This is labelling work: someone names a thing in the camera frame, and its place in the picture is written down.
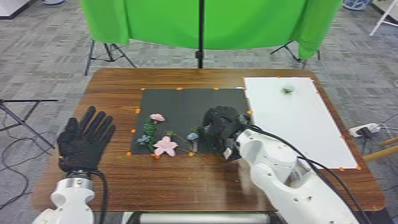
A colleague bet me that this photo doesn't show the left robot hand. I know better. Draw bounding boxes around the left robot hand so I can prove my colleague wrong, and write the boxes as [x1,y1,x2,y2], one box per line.
[56,105,118,173]

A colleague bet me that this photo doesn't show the blue flower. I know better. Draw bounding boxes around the blue flower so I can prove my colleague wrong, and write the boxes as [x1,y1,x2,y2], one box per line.
[185,131,203,153]
[136,134,155,146]

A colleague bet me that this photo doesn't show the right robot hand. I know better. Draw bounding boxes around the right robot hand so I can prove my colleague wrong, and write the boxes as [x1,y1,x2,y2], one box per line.
[201,105,253,155]

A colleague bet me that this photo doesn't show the white frame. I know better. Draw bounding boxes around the white frame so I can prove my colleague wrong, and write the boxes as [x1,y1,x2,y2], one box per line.
[368,0,398,37]

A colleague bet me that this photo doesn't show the large pink flower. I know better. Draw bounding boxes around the large pink flower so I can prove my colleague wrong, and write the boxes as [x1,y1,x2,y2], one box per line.
[152,130,182,158]

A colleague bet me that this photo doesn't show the small pink flower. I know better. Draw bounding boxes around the small pink flower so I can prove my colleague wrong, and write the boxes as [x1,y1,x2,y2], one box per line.
[148,112,169,124]

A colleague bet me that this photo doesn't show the black cable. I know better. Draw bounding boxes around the black cable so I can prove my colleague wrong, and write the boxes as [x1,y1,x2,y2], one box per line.
[246,124,374,224]
[89,169,112,224]

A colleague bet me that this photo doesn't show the dark mat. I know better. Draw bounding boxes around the dark mat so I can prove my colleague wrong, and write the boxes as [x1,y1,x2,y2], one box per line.
[130,88,255,156]

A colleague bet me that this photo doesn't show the black stand legs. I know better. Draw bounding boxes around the black stand legs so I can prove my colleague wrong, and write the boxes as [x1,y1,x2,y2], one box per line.
[82,39,141,77]
[269,40,326,70]

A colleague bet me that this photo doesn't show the white sheet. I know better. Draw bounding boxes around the white sheet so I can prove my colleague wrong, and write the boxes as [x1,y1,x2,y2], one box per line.
[242,76,361,170]

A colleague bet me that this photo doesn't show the pale grey bar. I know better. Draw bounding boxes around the pale grey bar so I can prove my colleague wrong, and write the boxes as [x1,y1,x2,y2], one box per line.
[127,212,278,224]

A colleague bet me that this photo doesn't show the black folding stand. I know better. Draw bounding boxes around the black folding stand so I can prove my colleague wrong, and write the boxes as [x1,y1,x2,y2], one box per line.
[0,97,61,150]

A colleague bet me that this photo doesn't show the black tripod pole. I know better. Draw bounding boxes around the black tripod pole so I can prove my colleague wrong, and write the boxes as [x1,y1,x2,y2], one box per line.
[194,0,208,70]

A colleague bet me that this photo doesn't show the white power strip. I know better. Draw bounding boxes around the white power strip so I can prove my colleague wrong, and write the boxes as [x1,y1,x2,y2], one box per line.
[347,122,384,139]

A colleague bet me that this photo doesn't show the wooden stick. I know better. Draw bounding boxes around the wooden stick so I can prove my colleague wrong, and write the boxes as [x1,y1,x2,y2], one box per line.
[361,137,398,164]

